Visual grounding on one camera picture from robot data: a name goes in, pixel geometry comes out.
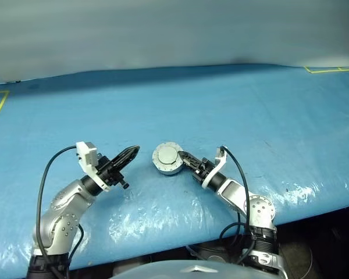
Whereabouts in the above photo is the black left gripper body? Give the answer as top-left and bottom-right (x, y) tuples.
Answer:
(97, 155), (131, 190)

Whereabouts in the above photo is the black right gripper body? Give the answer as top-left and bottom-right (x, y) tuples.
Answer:
(191, 156), (216, 183)

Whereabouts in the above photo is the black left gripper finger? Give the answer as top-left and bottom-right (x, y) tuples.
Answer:
(109, 144), (141, 165)
(116, 149), (140, 173)

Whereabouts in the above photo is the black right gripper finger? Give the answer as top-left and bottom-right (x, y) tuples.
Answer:
(179, 150), (206, 166)
(182, 158), (204, 173)

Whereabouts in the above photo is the silver motor housing with stator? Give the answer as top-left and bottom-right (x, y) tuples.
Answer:
(151, 141), (185, 176)

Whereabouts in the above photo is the blue plastic table cover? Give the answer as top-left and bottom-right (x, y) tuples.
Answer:
(0, 63), (349, 273)

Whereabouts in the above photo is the grey rounded shape under table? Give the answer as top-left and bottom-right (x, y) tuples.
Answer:
(191, 243), (240, 262)

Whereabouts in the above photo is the grey robot torso with logo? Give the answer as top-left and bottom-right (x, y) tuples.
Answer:
(110, 259), (251, 279)

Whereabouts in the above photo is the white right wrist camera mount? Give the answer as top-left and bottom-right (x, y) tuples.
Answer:
(201, 146), (229, 189)

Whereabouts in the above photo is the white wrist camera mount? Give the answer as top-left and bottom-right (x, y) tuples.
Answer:
(201, 146), (229, 189)
(75, 141), (111, 192)

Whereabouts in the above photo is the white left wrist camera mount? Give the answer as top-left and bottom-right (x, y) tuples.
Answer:
(75, 141), (111, 192)

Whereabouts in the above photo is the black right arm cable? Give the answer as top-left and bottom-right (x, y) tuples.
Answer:
(219, 146), (257, 265)

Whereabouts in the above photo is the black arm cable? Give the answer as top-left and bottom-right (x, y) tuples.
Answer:
(219, 146), (257, 265)
(36, 145), (85, 279)

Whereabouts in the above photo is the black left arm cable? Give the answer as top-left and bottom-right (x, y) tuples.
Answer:
(36, 145), (85, 279)

